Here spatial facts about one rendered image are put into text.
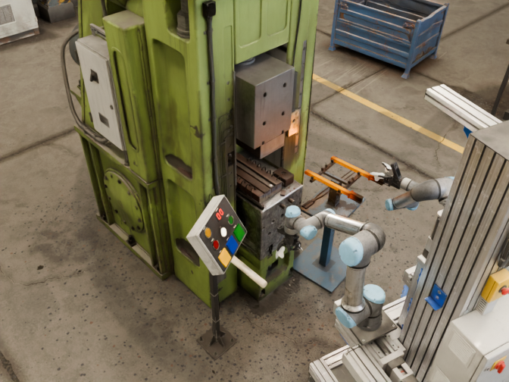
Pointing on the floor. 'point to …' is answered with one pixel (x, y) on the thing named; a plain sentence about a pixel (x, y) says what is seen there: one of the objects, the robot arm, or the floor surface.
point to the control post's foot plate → (207, 341)
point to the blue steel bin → (390, 29)
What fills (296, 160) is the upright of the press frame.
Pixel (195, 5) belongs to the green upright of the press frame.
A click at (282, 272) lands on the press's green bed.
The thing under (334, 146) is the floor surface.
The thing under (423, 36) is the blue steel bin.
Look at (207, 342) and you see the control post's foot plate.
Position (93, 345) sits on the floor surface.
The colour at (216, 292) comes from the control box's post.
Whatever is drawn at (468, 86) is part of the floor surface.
